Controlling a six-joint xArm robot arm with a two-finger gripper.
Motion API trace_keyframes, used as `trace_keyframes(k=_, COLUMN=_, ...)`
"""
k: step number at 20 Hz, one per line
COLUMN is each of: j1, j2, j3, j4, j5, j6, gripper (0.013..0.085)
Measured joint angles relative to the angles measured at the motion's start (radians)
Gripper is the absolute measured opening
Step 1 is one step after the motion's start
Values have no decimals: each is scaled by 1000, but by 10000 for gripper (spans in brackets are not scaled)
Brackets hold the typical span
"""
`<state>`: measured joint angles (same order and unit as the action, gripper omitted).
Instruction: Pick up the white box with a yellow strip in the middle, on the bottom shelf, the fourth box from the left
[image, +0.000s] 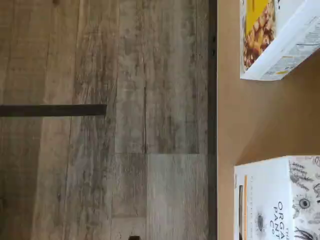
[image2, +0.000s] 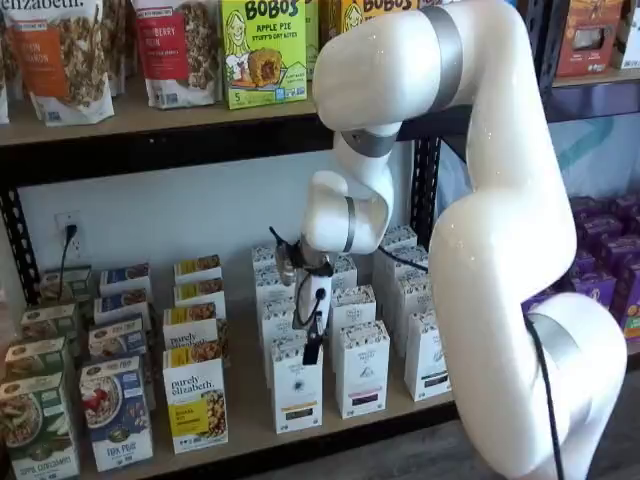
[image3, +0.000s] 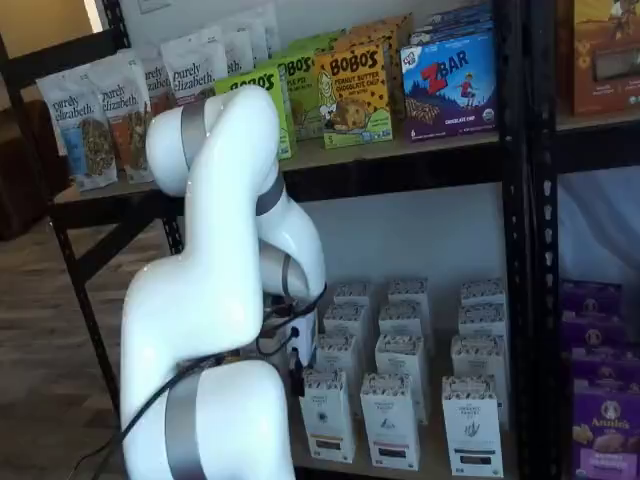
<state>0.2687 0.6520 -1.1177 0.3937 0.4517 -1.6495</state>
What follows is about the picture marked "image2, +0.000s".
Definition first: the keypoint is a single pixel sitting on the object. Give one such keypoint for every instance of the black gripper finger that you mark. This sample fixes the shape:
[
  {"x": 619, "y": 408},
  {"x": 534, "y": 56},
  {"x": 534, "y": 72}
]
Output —
[{"x": 313, "y": 354}]

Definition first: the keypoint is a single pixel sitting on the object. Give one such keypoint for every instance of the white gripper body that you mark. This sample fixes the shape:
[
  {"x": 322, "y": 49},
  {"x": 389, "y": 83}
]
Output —
[{"x": 324, "y": 285}]

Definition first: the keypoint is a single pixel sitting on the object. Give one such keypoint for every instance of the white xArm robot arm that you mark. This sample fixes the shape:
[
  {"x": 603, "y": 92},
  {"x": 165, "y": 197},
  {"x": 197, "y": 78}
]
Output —
[{"x": 500, "y": 250}]

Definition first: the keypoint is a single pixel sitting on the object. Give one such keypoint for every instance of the white tea box pink strip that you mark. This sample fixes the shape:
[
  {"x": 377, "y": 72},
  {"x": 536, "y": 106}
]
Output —
[
  {"x": 362, "y": 365},
  {"x": 355, "y": 305},
  {"x": 347, "y": 270}
]

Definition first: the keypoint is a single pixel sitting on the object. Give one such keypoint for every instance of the wooden shelf board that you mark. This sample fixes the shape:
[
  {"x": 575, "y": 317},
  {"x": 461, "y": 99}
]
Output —
[
  {"x": 245, "y": 400},
  {"x": 150, "y": 120},
  {"x": 575, "y": 82}
]

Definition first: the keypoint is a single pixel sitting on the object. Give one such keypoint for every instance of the white tea box pale strip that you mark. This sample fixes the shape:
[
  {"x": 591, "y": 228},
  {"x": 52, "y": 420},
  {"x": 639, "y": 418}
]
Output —
[
  {"x": 425, "y": 350},
  {"x": 415, "y": 295},
  {"x": 417, "y": 252},
  {"x": 405, "y": 235}
]

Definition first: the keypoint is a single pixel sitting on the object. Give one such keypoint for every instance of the white yellow purely elizabeth box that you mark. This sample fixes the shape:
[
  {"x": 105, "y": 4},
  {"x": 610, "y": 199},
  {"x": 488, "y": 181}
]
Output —
[
  {"x": 190, "y": 325},
  {"x": 197, "y": 292},
  {"x": 197, "y": 267},
  {"x": 192, "y": 395}
]

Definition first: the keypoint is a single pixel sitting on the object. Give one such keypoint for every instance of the green Bobo's apple pie box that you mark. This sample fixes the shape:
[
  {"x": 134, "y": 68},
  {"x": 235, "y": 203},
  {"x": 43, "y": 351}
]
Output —
[
  {"x": 265, "y": 50},
  {"x": 311, "y": 20}
]

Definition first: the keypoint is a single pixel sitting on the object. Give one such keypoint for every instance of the green cereal box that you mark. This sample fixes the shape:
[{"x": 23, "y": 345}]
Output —
[
  {"x": 35, "y": 430},
  {"x": 77, "y": 285},
  {"x": 47, "y": 322},
  {"x": 35, "y": 357}
]

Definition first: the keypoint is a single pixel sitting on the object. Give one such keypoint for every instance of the orange brown snack box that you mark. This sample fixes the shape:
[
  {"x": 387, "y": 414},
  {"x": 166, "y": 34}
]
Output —
[{"x": 585, "y": 40}]

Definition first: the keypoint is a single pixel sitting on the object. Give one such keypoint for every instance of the white snack box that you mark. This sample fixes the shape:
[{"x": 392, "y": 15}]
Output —
[{"x": 631, "y": 45}]

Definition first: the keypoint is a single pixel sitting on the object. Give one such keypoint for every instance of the red label granola bag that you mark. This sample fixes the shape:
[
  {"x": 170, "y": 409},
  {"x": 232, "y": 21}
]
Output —
[{"x": 170, "y": 55}]

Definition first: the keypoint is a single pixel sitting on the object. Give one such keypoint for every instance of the white granola bag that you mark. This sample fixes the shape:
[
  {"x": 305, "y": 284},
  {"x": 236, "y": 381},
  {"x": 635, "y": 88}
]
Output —
[
  {"x": 4, "y": 100},
  {"x": 119, "y": 45}
]

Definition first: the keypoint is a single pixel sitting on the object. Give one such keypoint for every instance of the orange label granola bag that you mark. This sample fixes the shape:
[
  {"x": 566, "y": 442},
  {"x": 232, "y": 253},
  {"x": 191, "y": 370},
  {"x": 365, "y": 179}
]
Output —
[{"x": 60, "y": 60}]

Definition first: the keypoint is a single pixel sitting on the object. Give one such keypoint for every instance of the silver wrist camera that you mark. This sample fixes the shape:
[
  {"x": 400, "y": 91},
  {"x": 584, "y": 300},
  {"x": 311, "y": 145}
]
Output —
[{"x": 286, "y": 265}]

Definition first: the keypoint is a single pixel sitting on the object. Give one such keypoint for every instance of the white wall outlet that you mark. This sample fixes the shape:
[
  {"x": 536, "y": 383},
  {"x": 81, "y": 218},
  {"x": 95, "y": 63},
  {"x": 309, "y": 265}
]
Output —
[{"x": 62, "y": 220}]

